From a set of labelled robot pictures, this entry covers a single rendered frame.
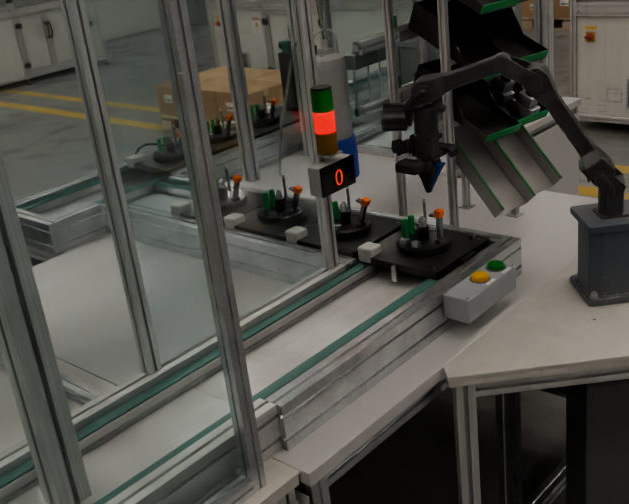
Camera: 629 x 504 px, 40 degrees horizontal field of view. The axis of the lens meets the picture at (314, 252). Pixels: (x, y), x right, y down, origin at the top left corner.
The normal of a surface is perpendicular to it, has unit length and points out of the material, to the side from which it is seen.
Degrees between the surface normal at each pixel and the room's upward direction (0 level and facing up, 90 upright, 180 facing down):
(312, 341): 0
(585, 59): 90
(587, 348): 0
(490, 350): 0
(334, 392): 90
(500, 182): 45
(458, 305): 90
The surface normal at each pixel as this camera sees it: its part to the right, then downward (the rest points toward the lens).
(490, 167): 0.36, -0.47
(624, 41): -0.67, 0.36
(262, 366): -0.11, -0.91
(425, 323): 0.75, 0.18
